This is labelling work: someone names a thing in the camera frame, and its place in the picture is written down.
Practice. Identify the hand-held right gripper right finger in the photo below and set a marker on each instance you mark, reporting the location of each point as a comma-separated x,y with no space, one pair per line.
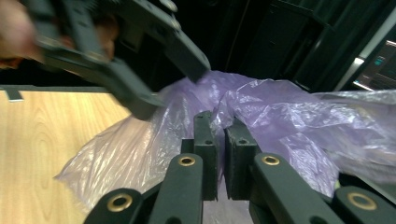
238,161

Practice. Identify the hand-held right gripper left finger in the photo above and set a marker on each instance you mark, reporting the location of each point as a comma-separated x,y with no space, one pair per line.
205,155

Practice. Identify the purple plastic bag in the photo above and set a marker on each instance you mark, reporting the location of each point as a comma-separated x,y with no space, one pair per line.
295,124

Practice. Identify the grey tape strip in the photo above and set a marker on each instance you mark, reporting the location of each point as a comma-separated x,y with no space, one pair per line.
13,93

